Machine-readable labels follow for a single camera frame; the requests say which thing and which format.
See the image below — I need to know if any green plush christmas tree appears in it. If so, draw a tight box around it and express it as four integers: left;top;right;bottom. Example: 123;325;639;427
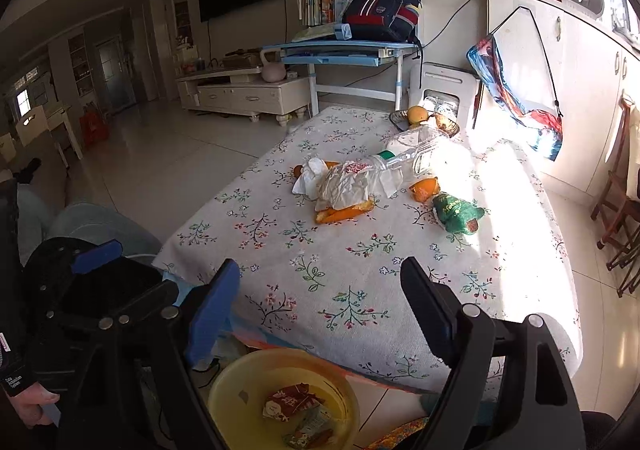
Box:
433;192;486;235

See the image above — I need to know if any woven fruit basket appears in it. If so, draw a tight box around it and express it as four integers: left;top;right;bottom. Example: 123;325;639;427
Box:
390;110;460;137

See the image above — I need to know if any yellow plastic trash bin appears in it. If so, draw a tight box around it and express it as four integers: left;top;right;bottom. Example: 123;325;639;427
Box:
207;348;360;449

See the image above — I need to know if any pink ceramic jug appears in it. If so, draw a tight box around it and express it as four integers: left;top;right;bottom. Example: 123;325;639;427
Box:
259;47;286;83

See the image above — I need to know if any white tv cabinet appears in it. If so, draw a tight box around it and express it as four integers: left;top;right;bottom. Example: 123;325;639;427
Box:
176;68;310;126

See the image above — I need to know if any white plastic stool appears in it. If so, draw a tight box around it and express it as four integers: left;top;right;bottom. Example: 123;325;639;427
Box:
408;62;480;129

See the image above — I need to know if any white wall cabinet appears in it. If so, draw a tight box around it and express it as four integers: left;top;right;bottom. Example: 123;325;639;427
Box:
487;0;639;202

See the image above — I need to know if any red snack wrapper in bin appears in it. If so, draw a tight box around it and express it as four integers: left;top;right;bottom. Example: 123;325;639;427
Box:
262;383;324;422

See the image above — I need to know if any colourful kite with frame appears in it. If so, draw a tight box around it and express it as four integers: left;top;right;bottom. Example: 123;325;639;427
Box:
466;5;563;161

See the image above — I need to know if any orange peel long front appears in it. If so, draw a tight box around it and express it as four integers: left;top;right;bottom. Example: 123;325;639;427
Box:
314;200;375;225

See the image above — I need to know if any orange peel piece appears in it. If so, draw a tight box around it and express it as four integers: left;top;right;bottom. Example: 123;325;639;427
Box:
409;177;440;203

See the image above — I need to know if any small white tissue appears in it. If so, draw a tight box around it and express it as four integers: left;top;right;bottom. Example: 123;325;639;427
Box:
292;158;329;201

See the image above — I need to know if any clear plastic water bottle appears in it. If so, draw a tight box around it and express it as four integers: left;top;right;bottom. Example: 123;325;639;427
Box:
373;124;449;183

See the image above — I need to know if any dark blue school backpack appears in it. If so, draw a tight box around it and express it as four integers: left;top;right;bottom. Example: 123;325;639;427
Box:
341;0;422;44

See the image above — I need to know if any floral white tablecloth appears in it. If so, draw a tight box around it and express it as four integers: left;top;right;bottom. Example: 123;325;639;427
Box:
154;106;584;392

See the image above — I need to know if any white paper wrapper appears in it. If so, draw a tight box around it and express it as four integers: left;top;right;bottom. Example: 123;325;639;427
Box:
314;160;402;212

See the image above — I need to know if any wooden chair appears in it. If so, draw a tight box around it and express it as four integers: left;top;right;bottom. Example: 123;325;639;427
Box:
590;95;639;297

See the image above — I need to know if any person's left hand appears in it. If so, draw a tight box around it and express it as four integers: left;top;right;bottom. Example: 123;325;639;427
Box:
9;383;60;428

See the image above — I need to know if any blue children's study desk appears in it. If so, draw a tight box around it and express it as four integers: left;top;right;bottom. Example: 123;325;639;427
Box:
259;40;422;117

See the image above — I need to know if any row of books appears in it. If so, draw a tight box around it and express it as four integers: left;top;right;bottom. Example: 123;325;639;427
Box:
296;0;350;27

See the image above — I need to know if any green snack wrapper in bin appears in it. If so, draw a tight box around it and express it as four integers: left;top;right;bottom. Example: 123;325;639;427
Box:
283;406;335;449

